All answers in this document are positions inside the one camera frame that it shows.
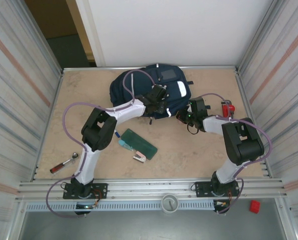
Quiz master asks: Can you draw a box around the navy blue student backpack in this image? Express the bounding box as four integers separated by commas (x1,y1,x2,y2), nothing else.
109,63,193,126

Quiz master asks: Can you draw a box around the dark green pencil case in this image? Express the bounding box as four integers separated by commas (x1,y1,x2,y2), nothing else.
120,128,158,162

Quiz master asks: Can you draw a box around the red pipe wrench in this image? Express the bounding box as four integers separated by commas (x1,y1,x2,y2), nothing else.
221,99,236,118

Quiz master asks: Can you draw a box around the light teal correction tape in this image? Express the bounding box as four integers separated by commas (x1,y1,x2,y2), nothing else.
118,139,135,152

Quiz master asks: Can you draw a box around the pink stapler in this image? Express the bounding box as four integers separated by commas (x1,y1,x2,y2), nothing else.
132,150,147,165

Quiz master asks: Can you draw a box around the grey round cup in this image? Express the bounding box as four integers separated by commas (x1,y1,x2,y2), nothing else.
161,192,180,214

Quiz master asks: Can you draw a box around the small red block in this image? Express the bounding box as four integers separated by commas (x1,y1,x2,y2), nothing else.
248,199,261,214

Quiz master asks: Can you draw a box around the beige door jamb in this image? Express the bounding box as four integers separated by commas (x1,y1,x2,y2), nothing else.
65,0,97,68

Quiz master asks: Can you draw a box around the grey metal shelf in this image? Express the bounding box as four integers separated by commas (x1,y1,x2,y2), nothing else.
18,209,288,240

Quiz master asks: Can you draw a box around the brown wooden door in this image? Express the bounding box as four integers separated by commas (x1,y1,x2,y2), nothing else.
25,0,78,40

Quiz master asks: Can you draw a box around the thin black wrist cable loop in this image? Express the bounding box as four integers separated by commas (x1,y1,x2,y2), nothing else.
187,123,202,136

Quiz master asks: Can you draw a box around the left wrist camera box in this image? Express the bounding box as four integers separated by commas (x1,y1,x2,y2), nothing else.
148,84,168,103

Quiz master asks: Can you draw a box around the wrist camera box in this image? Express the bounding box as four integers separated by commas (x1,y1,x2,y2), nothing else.
189,97,211,119
148,84,168,103

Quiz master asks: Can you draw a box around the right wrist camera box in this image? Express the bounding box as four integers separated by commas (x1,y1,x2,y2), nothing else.
189,97,211,119

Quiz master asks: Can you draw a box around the thin aluminium table edge rail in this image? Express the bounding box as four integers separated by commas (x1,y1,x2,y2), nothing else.
62,65,238,73

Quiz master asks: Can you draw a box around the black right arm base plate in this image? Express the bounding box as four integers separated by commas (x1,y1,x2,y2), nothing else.
194,181,239,198

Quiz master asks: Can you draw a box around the wide aluminium mounting rail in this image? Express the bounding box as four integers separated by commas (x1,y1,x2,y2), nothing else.
16,177,288,203

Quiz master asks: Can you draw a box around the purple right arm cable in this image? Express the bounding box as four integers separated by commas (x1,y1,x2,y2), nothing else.
200,92,273,215

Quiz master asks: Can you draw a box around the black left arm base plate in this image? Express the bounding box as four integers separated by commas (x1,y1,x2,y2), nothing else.
63,183,108,200

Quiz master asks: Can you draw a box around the slotted grey cable duct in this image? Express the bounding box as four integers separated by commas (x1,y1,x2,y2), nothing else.
25,201,216,211

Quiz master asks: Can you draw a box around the white door frame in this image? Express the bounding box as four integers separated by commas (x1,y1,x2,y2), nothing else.
76,0,106,68

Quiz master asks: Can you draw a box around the red handled ratchet wrench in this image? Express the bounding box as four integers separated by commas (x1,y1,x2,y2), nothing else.
50,151,80,175

